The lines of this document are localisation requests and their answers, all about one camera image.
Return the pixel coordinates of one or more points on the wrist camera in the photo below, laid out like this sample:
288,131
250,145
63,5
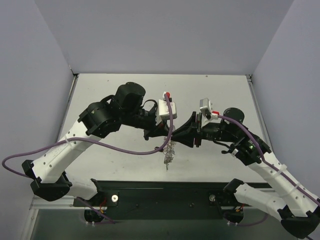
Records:
208,114
162,112

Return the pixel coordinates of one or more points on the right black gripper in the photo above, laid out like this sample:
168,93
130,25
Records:
198,130

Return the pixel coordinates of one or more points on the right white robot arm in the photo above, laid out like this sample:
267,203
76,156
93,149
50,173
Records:
296,208

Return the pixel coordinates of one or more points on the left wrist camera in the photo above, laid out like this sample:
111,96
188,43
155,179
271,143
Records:
162,112

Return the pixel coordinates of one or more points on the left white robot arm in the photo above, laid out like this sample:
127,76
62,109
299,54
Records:
50,181

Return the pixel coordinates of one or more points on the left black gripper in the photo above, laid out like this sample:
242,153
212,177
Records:
155,128

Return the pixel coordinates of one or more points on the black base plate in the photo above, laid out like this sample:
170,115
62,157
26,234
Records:
156,200

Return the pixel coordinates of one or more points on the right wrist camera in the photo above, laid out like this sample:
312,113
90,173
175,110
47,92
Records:
208,114

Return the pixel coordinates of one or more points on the aluminium frame rail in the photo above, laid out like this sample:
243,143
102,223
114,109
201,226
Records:
253,116

